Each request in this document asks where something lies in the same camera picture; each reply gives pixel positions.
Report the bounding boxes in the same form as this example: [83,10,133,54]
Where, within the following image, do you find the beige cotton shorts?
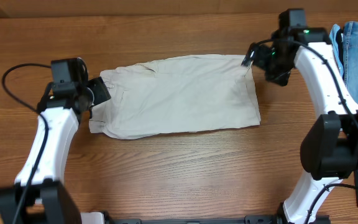
[89,54,261,139]

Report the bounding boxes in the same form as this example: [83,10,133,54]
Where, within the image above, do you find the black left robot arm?
[0,58,111,223]

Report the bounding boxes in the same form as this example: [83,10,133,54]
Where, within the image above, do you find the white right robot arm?
[243,9,358,224]

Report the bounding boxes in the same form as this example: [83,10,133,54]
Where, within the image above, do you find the light blue garment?
[329,24,344,77]

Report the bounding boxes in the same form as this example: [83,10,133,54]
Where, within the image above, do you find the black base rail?
[104,215,287,224]

